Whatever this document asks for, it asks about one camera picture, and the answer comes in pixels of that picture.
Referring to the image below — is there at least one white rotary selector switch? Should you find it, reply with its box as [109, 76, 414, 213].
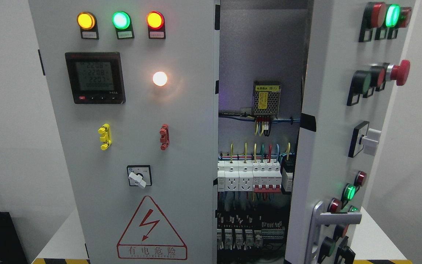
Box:
[127, 165, 152, 189]

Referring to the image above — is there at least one metal mesh power supply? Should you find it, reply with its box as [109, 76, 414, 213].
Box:
[252, 81, 281, 118]

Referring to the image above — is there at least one red indicator light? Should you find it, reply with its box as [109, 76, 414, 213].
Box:
[146, 11, 166, 40]

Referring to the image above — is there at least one red electric hazard warning sticker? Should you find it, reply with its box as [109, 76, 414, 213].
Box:
[116, 195, 188, 260]

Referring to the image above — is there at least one black white surge protector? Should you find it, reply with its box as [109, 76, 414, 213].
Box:
[281, 158, 295, 193]

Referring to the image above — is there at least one red mushroom emergency stop button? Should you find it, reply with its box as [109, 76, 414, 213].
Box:
[383, 59, 411, 86]

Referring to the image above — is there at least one black relay terminal row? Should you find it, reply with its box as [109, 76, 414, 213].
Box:
[215, 209, 288, 251]

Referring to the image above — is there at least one grey cabinet door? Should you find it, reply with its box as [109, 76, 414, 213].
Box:
[285, 0, 417, 264]
[29, 0, 219, 264]

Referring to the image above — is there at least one yellow indicator light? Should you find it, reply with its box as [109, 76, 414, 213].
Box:
[77, 12, 99, 40]

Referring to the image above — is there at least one red terminal post block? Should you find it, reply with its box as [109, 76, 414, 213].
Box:
[159, 124, 170, 150]

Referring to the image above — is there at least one silver door handle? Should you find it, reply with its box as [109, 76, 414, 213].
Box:
[304, 201, 362, 264]

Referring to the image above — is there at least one white socket breaker row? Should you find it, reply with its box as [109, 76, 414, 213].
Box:
[217, 160, 282, 193]

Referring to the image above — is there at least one white glowing indicator light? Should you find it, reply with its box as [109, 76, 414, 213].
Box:
[152, 71, 169, 87]

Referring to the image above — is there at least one black digital power meter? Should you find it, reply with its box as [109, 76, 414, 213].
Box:
[65, 52, 126, 104]

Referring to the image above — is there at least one white rotary switch right door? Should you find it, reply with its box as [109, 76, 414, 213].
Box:
[348, 121, 382, 158]

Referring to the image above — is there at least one green indicator light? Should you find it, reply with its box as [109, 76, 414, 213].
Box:
[112, 11, 134, 40]

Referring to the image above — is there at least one yellow terminal post block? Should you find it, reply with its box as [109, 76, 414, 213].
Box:
[98, 123, 112, 151]

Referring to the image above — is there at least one grey electrical cabinet body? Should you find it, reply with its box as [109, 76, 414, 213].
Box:
[214, 0, 311, 264]

